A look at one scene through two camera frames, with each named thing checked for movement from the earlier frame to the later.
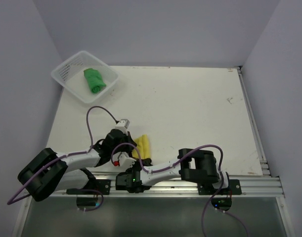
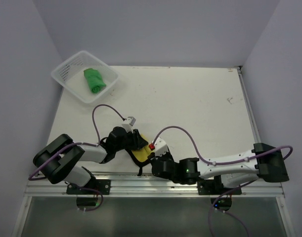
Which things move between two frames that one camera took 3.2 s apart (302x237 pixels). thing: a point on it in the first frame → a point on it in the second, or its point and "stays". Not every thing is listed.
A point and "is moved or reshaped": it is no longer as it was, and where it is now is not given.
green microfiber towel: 94,80 stays
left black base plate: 102,187 stays
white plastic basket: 70,74 stays
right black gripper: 130,170 → 159,158
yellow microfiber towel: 143,145 is moved or reshaped
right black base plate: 234,188 stays
